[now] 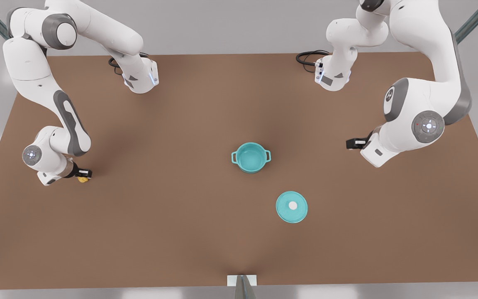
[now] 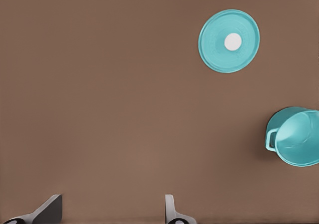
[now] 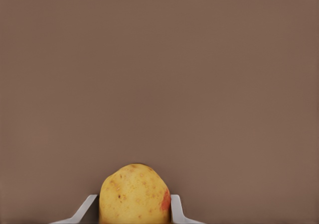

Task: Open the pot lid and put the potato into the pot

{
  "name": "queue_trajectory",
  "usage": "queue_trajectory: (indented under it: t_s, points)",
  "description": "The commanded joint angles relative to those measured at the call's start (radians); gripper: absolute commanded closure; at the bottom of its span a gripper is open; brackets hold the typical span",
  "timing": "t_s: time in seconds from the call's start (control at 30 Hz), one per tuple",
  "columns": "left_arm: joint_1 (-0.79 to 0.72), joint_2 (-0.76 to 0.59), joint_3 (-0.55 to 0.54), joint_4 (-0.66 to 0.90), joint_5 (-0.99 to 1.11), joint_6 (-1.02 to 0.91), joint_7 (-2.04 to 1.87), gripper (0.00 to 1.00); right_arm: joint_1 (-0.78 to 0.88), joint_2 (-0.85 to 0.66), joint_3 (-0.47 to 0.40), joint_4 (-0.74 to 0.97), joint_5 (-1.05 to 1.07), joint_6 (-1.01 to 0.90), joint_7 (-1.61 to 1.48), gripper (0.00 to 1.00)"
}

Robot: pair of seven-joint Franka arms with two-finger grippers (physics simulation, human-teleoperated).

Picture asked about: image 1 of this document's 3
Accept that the teal pot lid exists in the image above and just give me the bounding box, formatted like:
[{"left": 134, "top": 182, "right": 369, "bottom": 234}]
[{"left": 276, "top": 191, "right": 308, "bottom": 224}]

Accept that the teal pot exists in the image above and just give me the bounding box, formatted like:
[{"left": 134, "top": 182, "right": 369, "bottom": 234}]
[{"left": 231, "top": 142, "right": 271, "bottom": 174}]

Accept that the black cable loop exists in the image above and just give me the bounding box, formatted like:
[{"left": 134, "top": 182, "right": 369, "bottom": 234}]
[
  {"left": 108, "top": 52, "right": 150, "bottom": 76},
  {"left": 296, "top": 50, "right": 332, "bottom": 67}
]

